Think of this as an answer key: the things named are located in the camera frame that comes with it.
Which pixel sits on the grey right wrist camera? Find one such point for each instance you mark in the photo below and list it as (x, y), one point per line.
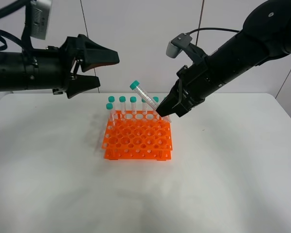
(178, 44)

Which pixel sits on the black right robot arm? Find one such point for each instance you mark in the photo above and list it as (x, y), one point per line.
(265, 36)

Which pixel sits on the teal-capped test tube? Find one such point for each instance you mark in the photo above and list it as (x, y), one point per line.
(135, 86)

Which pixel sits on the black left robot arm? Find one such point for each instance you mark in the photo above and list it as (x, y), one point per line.
(19, 71)

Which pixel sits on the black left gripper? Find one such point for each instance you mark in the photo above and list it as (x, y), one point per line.
(58, 67)

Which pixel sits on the second row left tube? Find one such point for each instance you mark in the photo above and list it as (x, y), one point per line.
(111, 117)

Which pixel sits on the orange test tube rack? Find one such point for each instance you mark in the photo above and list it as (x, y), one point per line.
(139, 136)

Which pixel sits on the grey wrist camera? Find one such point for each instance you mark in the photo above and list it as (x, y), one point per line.
(40, 18)
(178, 44)

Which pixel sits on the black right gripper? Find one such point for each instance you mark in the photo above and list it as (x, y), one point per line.
(195, 84)

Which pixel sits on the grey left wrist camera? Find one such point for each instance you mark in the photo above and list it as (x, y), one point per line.
(40, 18)

